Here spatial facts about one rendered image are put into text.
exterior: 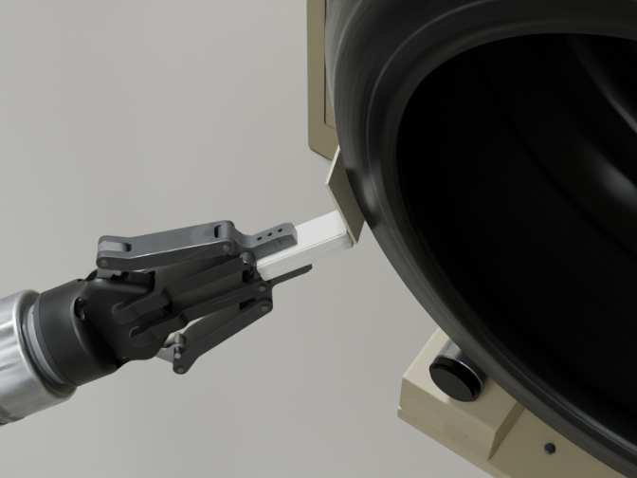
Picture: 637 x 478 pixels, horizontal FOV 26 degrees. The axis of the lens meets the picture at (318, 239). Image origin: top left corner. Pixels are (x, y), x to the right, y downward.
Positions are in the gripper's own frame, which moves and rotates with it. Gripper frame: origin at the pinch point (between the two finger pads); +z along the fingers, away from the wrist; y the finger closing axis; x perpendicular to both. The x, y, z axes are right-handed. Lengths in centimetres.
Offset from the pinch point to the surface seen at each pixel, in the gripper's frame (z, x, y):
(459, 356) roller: 6.2, 0.2, 15.1
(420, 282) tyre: 7.1, 4.2, 3.5
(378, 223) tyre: 6.2, 3.2, -1.8
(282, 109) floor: -26, -120, 61
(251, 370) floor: -38, -74, 73
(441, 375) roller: 4.3, 0.5, 16.1
